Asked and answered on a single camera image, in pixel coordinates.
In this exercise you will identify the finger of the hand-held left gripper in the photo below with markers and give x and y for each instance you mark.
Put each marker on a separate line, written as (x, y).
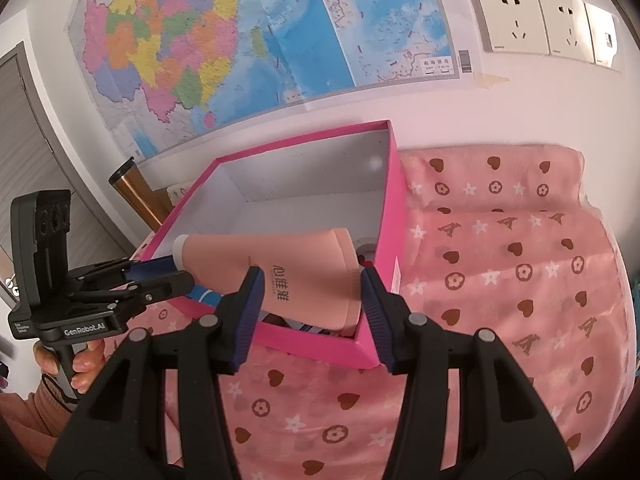
(160, 287)
(150, 266)

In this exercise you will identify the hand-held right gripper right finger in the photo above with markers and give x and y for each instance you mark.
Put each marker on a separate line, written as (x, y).
(375, 320)

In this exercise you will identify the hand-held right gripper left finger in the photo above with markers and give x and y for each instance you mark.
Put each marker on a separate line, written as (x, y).
(247, 315)

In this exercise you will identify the pink cosmetic tube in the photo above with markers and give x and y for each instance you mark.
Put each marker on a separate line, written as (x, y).
(300, 270)

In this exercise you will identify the pink cardboard box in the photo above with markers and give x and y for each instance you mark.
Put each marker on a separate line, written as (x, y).
(392, 210)

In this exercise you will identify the person's left forearm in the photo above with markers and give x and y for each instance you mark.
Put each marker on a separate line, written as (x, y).
(30, 415)

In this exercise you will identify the person's left hand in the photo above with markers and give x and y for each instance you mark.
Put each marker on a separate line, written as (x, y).
(89, 360)

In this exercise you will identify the teal white medicine box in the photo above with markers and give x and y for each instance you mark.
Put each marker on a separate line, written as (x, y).
(205, 294)

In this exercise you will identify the copper metal cylinder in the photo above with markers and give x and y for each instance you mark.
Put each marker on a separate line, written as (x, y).
(137, 192)

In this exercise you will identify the pink printed blanket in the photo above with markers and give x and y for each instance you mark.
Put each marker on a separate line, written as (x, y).
(500, 285)

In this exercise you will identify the grey door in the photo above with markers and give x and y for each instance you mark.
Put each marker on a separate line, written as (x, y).
(30, 135)

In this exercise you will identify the beige tape strip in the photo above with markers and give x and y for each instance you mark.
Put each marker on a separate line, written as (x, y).
(492, 80)

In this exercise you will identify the colourful wall map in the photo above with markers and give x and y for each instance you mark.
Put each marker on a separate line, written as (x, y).
(200, 35)

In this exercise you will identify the white wall socket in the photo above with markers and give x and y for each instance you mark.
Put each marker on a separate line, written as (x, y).
(567, 25)
(510, 20)

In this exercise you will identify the white wall panel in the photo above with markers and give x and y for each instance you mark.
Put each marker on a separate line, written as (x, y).
(606, 37)

